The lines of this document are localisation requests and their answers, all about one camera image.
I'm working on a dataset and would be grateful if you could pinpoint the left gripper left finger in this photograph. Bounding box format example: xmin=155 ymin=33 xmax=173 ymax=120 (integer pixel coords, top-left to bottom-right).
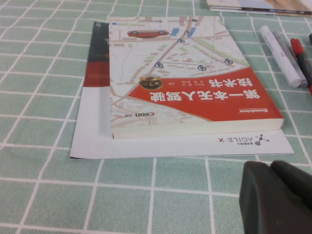
xmin=239 ymin=160 xmax=312 ymax=234

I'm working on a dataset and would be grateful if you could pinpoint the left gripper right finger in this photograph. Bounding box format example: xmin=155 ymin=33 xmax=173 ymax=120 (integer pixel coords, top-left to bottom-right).
xmin=270 ymin=160 xmax=312 ymax=211

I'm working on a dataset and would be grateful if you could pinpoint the grey marker pen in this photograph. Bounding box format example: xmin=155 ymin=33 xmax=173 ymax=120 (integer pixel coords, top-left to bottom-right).
xmin=272 ymin=30 xmax=309 ymax=89

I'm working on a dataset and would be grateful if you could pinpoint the white marker pen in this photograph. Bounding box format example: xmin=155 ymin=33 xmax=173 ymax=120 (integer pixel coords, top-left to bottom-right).
xmin=259 ymin=25 xmax=302 ymax=88

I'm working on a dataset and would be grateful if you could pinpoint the red-capped marker pen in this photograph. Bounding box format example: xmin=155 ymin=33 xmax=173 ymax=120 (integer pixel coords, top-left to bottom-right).
xmin=289 ymin=38 xmax=312 ymax=95

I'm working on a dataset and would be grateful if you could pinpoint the red and white map book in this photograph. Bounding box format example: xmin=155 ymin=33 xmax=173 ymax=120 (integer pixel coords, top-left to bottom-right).
xmin=108 ymin=16 xmax=285 ymax=139

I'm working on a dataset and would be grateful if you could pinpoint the magazine with beige cover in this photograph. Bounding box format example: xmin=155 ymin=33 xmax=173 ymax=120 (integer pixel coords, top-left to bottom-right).
xmin=237 ymin=0 xmax=312 ymax=9

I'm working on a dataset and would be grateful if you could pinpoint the white AgileX brochure, red-black photo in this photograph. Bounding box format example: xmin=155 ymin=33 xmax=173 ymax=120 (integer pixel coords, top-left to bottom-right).
xmin=70 ymin=21 xmax=295 ymax=160

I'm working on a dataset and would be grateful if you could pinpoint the green checked tablecloth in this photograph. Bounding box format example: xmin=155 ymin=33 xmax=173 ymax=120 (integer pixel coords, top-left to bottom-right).
xmin=0 ymin=0 xmax=312 ymax=234

